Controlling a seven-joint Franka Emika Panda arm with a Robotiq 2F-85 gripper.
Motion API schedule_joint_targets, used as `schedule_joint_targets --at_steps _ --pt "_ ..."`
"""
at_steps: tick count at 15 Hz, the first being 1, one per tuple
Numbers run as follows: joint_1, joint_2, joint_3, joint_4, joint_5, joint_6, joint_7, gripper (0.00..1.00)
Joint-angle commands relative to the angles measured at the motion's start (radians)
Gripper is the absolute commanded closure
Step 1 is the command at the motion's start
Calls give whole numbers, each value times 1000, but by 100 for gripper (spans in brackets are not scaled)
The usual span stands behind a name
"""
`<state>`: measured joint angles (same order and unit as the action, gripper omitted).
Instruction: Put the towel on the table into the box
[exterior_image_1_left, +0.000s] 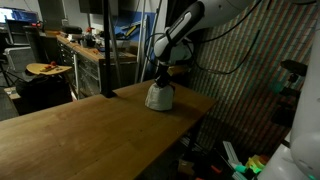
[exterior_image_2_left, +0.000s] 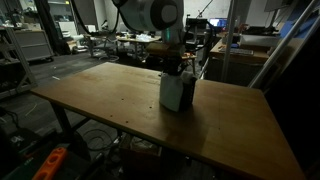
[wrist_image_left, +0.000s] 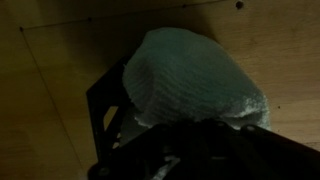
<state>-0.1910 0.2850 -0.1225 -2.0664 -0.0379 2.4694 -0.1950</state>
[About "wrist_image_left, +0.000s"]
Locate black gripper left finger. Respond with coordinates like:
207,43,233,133
87,118,201,180

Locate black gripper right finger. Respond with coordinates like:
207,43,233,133
199,118,320,180

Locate grey knitted towel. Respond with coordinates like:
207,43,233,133
121,27,272,132

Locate black mesh box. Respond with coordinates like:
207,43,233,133
85,53,143,169

